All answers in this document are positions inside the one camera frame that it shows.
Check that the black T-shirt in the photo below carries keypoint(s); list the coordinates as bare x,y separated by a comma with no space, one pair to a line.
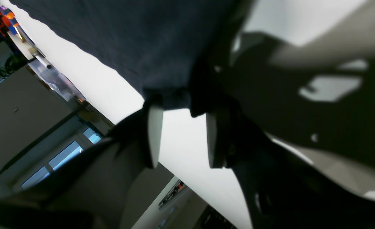
155,45

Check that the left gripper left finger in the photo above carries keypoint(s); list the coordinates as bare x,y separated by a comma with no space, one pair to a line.
90,190

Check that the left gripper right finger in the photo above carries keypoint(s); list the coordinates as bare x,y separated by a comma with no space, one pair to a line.
281,191

